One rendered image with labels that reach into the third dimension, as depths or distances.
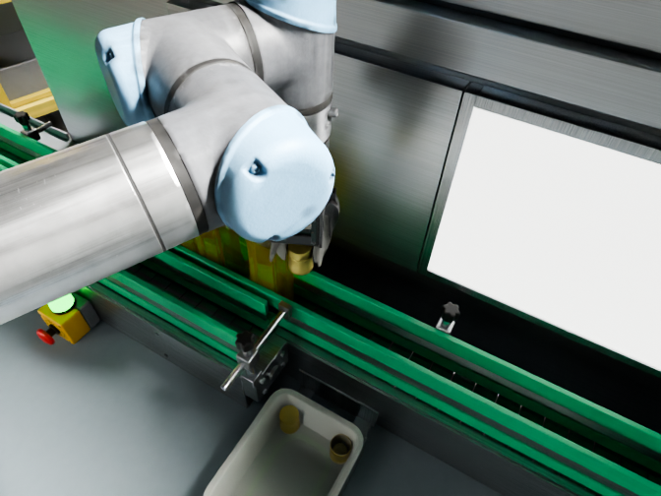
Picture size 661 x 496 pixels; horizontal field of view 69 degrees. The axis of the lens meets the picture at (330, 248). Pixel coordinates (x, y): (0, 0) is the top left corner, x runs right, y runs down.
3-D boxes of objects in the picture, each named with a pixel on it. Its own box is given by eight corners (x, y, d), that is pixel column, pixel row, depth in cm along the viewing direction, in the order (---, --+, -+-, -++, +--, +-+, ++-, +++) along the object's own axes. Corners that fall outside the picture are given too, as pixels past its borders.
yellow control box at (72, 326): (101, 321, 100) (90, 300, 95) (73, 348, 96) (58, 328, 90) (78, 307, 103) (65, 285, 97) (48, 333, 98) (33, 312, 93)
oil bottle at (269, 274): (295, 298, 90) (293, 217, 74) (278, 320, 87) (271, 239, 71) (271, 285, 92) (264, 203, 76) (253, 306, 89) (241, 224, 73)
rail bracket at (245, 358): (295, 334, 84) (293, 290, 75) (236, 413, 74) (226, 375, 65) (281, 326, 85) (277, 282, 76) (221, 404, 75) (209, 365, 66)
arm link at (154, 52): (120, 78, 29) (281, 38, 33) (78, 11, 35) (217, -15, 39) (152, 179, 35) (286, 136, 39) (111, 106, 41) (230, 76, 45)
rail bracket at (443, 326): (455, 335, 86) (475, 289, 77) (442, 364, 82) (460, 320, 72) (435, 325, 88) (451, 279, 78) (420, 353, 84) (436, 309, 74)
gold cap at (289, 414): (295, 411, 87) (295, 401, 84) (302, 429, 85) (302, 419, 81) (276, 418, 86) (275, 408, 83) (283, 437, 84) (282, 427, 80)
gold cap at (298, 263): (290, 255, 69) (289, 234, 66) (314, 257, 69) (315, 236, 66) (286, 274, 67) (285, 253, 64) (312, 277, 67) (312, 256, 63)
